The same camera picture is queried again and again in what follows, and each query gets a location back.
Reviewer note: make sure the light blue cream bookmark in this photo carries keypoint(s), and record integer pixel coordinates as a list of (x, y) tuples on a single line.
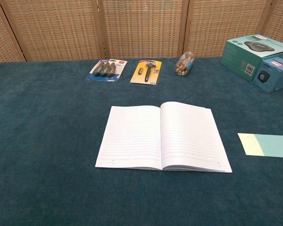
[(273, 146)]

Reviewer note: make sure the open lined white notebook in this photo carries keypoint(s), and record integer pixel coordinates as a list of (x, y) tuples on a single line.
[(136, 136)]

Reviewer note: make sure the yellow blister pack razor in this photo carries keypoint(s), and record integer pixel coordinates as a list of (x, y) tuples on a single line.
[(146, 70)]

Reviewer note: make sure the blue blister pack of clips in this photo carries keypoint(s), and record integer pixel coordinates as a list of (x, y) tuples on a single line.
[(106, 69)]

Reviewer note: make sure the clear jar of wooden pencils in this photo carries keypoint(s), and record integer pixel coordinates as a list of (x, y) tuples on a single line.
[(184, 64)]

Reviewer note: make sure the woven bamboo folding screen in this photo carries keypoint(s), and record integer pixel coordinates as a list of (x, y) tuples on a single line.
[(143, 28)]

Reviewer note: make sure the dark teal table mat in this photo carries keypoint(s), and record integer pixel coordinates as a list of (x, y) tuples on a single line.
[(49, 141)]

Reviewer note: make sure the large teal speaker box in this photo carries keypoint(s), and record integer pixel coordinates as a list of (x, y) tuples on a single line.
[(240, 54)]

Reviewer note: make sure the small blue speaker box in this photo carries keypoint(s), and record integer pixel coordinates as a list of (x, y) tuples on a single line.
[(278, 75)]

